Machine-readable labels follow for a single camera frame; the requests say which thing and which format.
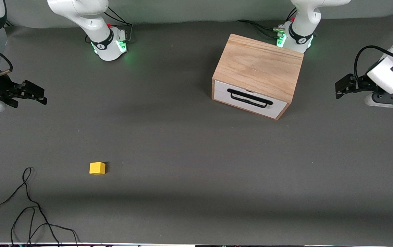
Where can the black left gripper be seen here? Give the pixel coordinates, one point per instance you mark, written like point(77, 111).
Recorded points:
point(363, 83)

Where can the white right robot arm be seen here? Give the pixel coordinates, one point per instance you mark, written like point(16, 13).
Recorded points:
point(93, 24)

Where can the yellow wooden block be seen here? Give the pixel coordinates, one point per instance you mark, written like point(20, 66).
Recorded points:
point(97, 168)

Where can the white-fronted wooden drawer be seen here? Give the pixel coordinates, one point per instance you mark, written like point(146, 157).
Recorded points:
point(223, 91)

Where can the wooden drawer cabinet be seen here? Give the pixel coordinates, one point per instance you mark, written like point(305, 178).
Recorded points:
point(258, 65)

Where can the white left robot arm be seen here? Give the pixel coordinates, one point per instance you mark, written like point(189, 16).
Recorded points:
point(302, 20)

